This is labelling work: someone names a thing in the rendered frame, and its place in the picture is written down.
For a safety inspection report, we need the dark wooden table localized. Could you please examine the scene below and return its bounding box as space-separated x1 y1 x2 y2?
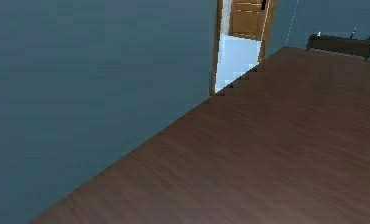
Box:
306 33 370 63

